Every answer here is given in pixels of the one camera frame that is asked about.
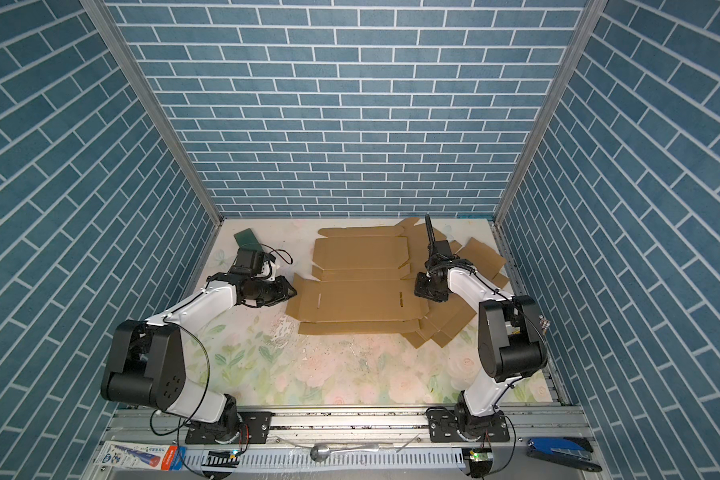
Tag cardboard box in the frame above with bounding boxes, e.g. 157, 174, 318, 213
285, 224, 429, 335
394, 217, 510, 349

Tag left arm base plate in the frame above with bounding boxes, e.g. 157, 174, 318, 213
185, 411, 273, 446

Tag blue black pliers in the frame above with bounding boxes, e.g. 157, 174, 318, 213
526, 437, 602, 473

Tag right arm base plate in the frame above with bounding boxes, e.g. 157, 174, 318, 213
425, 407, 510, 443

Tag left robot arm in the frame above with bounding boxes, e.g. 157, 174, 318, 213
101, 246, 297, 444

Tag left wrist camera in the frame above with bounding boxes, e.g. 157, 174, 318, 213
258, 252, 277, 281

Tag green sponge block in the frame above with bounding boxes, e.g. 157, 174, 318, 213
233, 228, 264, 252

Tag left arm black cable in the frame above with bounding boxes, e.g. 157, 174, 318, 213
148, 242, 295, 478

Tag white slotted cable duct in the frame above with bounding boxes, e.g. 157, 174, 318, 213
183, 448, 466, 473

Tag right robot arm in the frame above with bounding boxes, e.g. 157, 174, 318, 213
414, 216, 548, 440

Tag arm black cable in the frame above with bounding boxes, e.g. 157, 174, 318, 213
148, 242, 295, 478
425, 257, 547, 478

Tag metal spoon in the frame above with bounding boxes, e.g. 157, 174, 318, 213
275, 440, 421, 463

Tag white printed package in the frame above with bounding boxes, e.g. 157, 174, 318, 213
94, 441, 186, 471

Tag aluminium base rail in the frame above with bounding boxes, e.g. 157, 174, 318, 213
84, 403, 608, 479

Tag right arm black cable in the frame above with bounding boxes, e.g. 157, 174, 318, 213
425, 257, 547, 478

